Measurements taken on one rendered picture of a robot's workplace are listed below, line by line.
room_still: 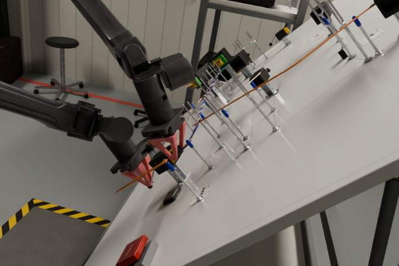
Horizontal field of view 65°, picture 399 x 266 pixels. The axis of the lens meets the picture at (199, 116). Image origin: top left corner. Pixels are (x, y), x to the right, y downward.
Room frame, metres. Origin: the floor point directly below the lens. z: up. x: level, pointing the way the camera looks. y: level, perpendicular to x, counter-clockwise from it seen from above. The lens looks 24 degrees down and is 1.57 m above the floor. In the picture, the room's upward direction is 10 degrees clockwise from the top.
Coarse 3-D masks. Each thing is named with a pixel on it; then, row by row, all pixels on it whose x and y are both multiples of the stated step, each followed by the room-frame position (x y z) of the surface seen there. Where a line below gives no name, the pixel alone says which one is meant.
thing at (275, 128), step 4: (232, 76) 0.58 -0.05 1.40; (240, 84) 0.59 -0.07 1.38; (240, 88) 0.58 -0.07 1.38; (244, 88) 0.59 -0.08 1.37; (244, 92) 0.57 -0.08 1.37; (248, 96) 0.57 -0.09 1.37; (252, 100) 0.58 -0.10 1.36; (256, 104) 0.58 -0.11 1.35; (260, 108) 0.58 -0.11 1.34; (264, 112) 0.58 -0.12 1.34; (264, 116) 0.58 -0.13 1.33; (268, 120) 0.57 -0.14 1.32; (272, 124) 0.57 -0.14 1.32; (276, 128) 0.57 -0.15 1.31
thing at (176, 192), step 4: (176, 188) 0.59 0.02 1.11; (180, 188) 0.59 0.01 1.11; (168, 192) 0.60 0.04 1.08; (172, 192) 0.58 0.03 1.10; (176, 192) 0.58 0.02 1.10; (168, 196) 0.58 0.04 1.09; (172, 196) 0.57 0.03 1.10; (176, 196) 0.57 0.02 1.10; (164, 200) 0.57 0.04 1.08; (168, 200) 0.57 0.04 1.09; (172, 200) 0.56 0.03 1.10; (164, 204) 0.57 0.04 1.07
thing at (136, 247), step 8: (136, 240) 0.42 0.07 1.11; (144, 240) 0.41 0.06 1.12; (128, 248) 0.41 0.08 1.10; (136, 248) 0.39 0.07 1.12; (144, 248) 0.41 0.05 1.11; (120, 256) 0.40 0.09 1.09; (128, 256) 0.38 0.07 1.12; (136, 256) 0.37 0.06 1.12; (120, 264) 0.38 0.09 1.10; (128, 264) 0.37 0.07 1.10
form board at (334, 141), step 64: (256, 64) 1.36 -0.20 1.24; (320, 64) 0.77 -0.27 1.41; (384, 64) 0.54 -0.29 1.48; (192, 128) 1.08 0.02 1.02; (256, 128) 0.65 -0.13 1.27; (320, 128) 0.47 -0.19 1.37; (384, 128) 0.37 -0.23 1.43; (256, 192) 0.40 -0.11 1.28; (320, 192) 0.32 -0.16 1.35; (192, 256) 0.33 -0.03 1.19
